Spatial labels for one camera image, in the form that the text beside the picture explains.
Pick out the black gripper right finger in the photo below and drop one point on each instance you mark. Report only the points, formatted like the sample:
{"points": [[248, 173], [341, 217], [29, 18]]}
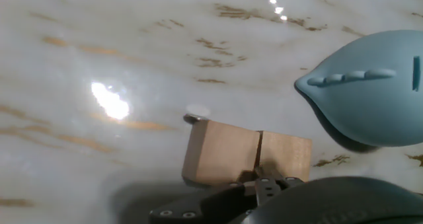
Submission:
{"points": [[291, 181]]}

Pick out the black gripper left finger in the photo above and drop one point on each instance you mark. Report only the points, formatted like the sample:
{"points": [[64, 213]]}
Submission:
{"points": [[215, 207]]}

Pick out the light blue piggy bank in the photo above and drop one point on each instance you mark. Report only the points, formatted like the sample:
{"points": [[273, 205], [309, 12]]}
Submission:
{"points": [[363, 111]]}

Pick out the wooden coin holder block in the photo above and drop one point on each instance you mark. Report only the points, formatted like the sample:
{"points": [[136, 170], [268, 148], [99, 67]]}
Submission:
{"points": [[218, 154]]}

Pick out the silver coin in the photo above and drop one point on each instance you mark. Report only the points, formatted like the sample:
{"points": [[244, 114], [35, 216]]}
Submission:
{"points": [[193, 118]]}

